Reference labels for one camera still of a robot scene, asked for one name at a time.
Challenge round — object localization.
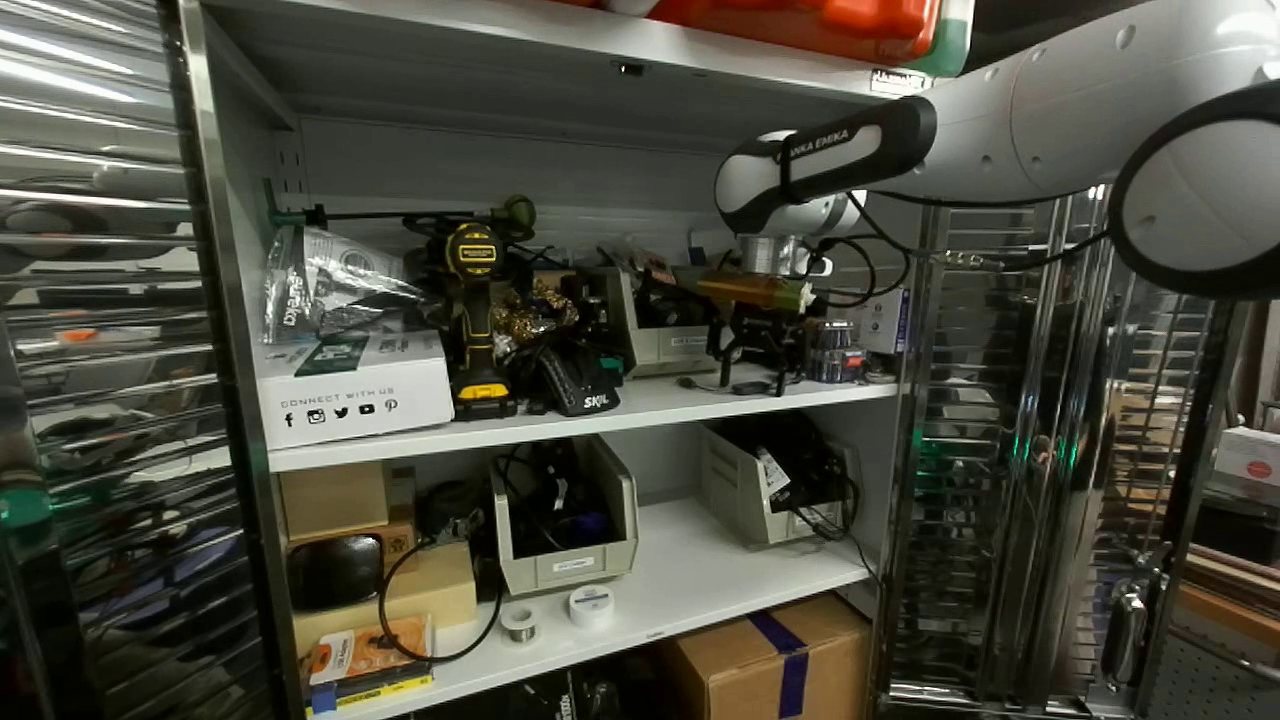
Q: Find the black battery charger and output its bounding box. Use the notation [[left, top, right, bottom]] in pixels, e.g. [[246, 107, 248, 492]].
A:
[[533, 343, 624, 419]]

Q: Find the black looped cable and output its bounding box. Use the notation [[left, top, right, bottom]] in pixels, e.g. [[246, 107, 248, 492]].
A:
[[376, 533, 507, 665]]

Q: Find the white box with red dot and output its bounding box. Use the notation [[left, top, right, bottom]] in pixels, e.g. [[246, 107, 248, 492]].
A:
[[1211, 424, 1280, 492]]

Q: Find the grey storage bin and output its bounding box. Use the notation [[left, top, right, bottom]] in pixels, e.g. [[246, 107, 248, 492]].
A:
[[488, 434, 641, 599], [697, 413, 863, 549], [598, 264, 723, 380]]

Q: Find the orange plastic case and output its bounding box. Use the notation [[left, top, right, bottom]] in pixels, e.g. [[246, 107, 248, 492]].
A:
[[555, 0, 943, 67]]

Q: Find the black pouch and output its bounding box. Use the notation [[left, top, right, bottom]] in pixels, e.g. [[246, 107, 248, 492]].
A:
[[286, 532, 387, 612]]

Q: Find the gold tinsel bundle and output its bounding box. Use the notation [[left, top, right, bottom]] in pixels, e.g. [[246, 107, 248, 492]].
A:
[[488, 278, 582, 353]]

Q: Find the small brown cardboard box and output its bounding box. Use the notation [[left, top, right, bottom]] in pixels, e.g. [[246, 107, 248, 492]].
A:
[[279, 461, 417, 542]]

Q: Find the silver foil bag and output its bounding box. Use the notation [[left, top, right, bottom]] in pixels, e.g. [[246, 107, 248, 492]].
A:
[[261, 224, 433, 347]]

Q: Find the green and white container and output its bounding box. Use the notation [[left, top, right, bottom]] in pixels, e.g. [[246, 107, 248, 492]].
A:
[[903, 0, 977, 80]]

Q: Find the pack of batteries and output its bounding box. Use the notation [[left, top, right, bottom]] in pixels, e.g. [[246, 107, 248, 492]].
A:
[[804, 318, 867, 385]]

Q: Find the yellow and black drill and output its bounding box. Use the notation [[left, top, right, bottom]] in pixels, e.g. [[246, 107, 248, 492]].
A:
[[438, 221, 520, 422]]

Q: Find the cardboard box with blue tape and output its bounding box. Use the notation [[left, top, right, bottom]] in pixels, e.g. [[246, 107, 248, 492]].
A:
[[654, 591, 874, 720]]

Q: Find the yellow and blue booklet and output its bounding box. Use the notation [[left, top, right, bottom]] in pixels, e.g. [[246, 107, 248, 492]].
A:
[[307, 673, 437, 717]]

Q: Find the grey metal shelf cabinet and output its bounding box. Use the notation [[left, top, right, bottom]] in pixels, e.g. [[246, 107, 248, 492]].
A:
[[178, 0, 946, 720]]

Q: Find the tan cardboard box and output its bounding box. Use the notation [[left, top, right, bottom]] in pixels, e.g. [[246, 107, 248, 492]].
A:
[[291, 540, 480, 658]]

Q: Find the small white box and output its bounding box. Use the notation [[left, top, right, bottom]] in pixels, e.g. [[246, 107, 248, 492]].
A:
[[850, 287, 912, 357]]

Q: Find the white tape roll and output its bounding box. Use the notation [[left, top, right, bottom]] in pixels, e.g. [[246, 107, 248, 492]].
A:
[[566, 584, 616, 630]]

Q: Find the orange printed packet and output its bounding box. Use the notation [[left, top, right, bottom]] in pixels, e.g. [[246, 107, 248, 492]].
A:
[[304, 614, 437, 692]]

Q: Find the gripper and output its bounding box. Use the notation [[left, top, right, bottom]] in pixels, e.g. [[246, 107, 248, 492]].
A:
[[706, 304, 807, 398]]

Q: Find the white printed cardboard box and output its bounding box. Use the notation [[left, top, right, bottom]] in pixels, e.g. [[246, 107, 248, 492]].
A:
[[253, 328, 457, 452]]

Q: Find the shiny metal cabinet door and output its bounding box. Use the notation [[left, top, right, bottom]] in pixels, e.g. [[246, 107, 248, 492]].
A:
[[878, 185, 1236, 720], [0, 0, 276, 720]]

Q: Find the solder wire spool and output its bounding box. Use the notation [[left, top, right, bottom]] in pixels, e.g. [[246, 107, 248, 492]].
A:
[[499, 602, 542, 645]]

